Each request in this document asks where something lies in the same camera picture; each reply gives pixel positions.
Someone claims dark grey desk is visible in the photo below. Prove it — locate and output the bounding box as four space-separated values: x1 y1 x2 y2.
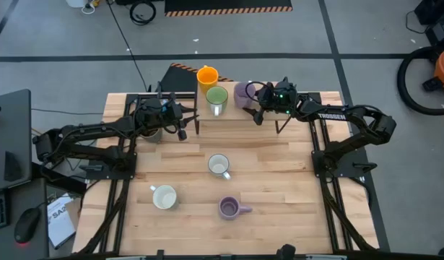
0 178 49 260
0 89 32 195

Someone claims dark speckled green-brown mug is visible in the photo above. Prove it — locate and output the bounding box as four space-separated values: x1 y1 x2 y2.
140 128 164 144

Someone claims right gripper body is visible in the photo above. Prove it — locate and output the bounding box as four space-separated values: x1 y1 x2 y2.
256 76 298 126

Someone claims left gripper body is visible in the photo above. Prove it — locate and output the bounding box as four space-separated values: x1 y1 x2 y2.
160 92 188 142

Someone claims purple striped white mug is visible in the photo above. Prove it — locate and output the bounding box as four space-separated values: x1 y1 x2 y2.
233 82 258 109

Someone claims black vacuum hose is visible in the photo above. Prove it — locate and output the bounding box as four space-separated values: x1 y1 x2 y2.
396 45 444 116

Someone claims white navy patterned mug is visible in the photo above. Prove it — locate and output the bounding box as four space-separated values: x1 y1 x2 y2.
207 153 232 181

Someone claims large black hazard-striped mat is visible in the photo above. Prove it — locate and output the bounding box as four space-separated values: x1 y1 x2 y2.
164 0 294 17

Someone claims green mug with white handle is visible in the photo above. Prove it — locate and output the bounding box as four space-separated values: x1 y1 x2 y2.
205 85 230 117

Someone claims orange mug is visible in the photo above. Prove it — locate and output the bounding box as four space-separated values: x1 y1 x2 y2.
196 65 220 93

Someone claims black computer mouse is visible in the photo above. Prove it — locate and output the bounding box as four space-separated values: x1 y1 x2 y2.
14 207 42 245

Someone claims black metal table frame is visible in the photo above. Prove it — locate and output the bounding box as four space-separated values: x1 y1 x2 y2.
77 92 380 256

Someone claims white printed booklet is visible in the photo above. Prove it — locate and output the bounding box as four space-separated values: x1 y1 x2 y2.
46 193 77 250

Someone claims small black hazard-striped mat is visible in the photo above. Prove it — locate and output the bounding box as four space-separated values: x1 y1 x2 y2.
160 62 234 93

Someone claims long black floor cable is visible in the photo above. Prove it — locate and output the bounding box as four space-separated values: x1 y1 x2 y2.
105 0 152 93

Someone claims large teal mug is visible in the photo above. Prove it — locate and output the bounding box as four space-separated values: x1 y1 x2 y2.
149 184 179 211

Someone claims black equipment case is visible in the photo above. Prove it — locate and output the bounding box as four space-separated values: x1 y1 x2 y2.
413 0 444 46

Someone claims coiled black cable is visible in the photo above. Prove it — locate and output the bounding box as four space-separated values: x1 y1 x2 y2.
129 0 157 26

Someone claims thin black cable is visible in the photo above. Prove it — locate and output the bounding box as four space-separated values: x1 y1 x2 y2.
30 107 104 116

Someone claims lilac ribbed bubble mug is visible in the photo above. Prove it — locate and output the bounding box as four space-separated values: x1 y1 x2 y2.
217 196 253 221

